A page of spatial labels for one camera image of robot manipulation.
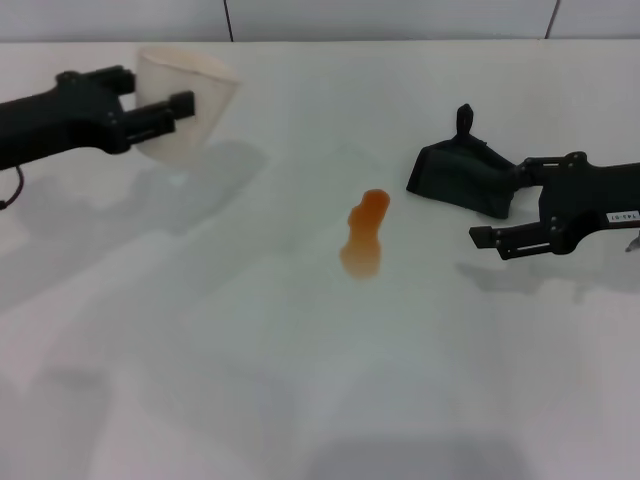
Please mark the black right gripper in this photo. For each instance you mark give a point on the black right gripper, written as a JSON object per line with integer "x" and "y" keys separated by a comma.
{"x": 590, "y": 195}

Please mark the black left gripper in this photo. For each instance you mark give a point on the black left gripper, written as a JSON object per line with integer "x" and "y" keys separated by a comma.
{"x": 60, "y": 120}

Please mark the white paper cup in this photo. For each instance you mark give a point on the white paper cup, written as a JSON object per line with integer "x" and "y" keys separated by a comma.
{"x": 210, "y": 95}

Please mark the dark blue rag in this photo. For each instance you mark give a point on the dark blue rag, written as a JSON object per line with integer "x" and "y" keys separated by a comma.
{"x": 460, "y": 175}

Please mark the brown water stain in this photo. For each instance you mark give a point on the brown water stain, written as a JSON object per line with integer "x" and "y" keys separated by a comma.
{"x": 365, "y": 235}

